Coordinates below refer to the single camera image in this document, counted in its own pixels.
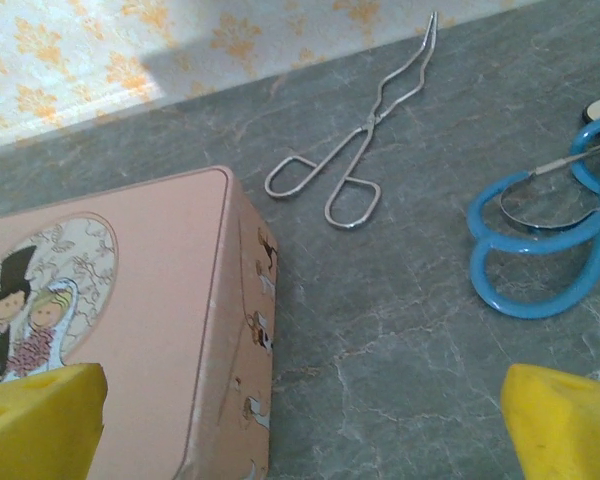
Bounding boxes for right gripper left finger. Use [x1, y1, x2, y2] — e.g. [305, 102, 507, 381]
[0, 363, 107, 480]

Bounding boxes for metal wire tongs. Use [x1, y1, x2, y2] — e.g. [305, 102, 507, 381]
[263, 10, 439, 230]

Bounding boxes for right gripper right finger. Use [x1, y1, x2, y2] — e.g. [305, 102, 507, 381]
[499, 363, 600, 480]

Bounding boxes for pink wedding tin box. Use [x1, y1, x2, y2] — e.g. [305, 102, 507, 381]
[0, 165, 280, 480]

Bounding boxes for blue cable bundle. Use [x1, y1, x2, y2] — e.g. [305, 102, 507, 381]
[468, 92, 600, 320]

